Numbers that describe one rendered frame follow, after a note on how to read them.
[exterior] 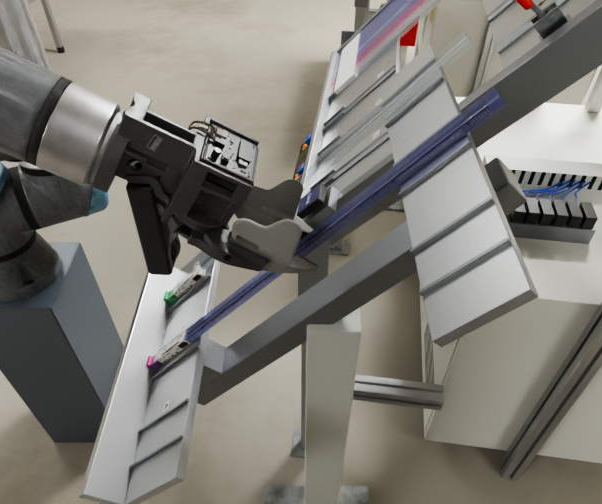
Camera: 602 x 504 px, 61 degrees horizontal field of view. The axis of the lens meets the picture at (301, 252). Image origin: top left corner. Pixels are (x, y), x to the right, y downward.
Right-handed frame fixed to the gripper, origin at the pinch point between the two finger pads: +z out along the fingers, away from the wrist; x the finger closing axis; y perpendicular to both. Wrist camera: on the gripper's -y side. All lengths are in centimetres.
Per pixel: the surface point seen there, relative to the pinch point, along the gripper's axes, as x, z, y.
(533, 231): 36, 52, -3
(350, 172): 32.5, 13.3, -7.7
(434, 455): 21, 76, -63
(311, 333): -2.9, 5.8, -7.6
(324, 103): 66, 13, -14
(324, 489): -3, 30, -44
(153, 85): 220, -25, -120
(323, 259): 20.9, 13.9, -17.3
